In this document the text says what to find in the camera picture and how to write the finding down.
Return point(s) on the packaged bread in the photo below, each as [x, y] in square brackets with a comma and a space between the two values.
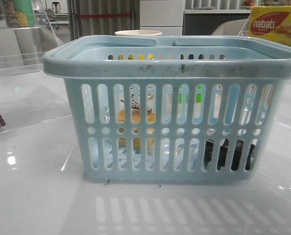
[136, 117]

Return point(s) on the light blue plastic basket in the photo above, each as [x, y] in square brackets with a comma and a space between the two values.
[215, 99]

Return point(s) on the yellow popcorn cup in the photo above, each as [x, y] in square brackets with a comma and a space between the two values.
[138, 32]

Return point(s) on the white cabinet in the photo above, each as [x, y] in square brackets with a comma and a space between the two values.
[165, 16]

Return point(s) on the clear acrylic shelf left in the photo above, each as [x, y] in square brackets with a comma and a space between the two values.
[27, 95]

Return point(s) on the green snack bag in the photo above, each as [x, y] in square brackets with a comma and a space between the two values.
[18, 13]

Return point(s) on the yellow nabati wafer box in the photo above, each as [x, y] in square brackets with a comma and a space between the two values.
[271, 23]

